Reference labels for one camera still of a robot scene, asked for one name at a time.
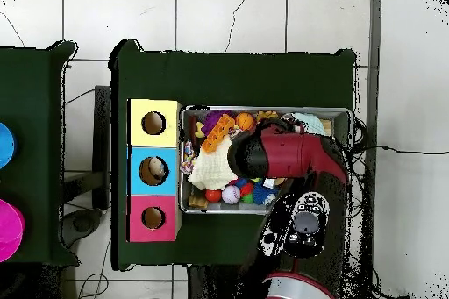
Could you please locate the cream knitted cloth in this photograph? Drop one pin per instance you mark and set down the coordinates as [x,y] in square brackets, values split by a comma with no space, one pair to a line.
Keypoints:
[210,169]

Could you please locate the magenta round disc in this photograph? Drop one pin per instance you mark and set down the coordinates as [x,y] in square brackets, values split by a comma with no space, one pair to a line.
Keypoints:
[8,230]

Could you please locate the blue round disc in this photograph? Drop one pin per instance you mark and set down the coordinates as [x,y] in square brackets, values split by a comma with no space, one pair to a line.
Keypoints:
[6,144]

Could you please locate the white toy baseball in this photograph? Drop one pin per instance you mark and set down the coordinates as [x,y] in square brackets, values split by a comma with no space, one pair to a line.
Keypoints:
[231,194]

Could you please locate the purple spiky ball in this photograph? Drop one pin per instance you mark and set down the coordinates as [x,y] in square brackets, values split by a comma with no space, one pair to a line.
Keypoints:
[212,120]

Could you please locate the light wooden block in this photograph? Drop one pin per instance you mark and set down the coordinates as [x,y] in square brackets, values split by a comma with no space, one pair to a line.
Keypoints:
[198,201]

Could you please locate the small orange ball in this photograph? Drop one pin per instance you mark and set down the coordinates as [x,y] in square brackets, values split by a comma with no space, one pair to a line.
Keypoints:
[213,195]

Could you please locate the black upright panel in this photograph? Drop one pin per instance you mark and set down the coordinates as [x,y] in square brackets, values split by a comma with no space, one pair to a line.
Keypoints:
[102,130]

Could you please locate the brown plush bear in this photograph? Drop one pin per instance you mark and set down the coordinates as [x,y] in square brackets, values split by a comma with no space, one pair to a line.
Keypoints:
[266,115]

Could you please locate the wooden box with three holes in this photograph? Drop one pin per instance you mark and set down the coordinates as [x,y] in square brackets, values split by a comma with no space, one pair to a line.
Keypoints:
[168,179]

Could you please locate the mint green knitted cloth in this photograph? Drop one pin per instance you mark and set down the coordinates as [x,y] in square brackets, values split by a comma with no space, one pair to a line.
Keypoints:
[310,123]

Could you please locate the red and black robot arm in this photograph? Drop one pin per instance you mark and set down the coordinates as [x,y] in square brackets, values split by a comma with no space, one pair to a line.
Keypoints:
[287,155]

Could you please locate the orange ridged plastic toy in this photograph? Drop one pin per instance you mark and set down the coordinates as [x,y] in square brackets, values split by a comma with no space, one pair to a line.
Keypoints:
[217,134]

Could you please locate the shallow silver mesh bin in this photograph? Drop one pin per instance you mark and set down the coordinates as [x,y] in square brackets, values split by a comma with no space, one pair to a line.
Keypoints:
[224,208]

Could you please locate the orange toy basketball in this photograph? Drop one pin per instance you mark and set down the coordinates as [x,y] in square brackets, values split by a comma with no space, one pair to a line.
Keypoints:
[244,121]

